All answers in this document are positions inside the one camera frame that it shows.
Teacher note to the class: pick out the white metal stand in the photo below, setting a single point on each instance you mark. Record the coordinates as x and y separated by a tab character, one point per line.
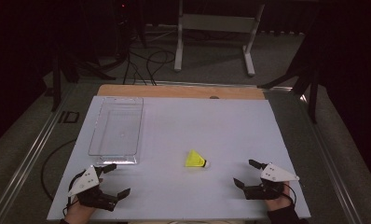
217	23

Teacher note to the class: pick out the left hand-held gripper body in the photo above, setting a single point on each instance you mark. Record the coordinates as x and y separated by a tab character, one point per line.
86	182

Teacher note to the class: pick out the black rectangular frame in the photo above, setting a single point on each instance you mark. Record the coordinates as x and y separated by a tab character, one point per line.
69	117

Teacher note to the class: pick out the person's right hand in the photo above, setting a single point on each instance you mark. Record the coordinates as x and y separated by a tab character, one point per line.
280	200

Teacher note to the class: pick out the yellow shuttlecock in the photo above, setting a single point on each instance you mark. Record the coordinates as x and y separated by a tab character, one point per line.
195	159

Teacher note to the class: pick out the black tripod stand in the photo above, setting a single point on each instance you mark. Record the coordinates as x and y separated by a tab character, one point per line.
71	67

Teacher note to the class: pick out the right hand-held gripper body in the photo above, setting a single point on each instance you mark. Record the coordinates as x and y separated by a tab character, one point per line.
272	180

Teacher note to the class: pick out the aluminium rail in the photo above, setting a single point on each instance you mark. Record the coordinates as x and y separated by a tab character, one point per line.
329	161
28	155

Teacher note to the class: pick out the black metal stand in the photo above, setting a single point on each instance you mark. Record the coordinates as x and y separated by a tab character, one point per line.
311	84

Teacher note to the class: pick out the person's left hand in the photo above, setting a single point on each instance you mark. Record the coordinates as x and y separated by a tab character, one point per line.
78	211

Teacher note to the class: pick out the clear plastic container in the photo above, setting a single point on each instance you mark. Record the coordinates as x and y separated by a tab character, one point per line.
116	130

